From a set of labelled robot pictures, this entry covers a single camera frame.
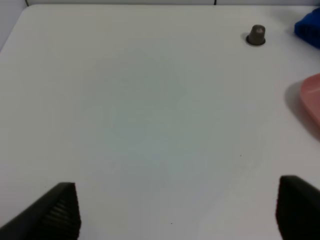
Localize pink square plastic plate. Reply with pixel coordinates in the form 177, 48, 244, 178
299, 73, 320, 127

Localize blue cloth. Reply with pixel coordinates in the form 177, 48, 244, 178
294, 7, 320, 49

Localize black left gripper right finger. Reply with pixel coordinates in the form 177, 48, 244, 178
275, 175, 320, 240

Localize left brown coffee capsule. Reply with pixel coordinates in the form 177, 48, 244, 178
246, 24, 266, 46

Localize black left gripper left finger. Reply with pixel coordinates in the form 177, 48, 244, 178
0, 182, 82, 240

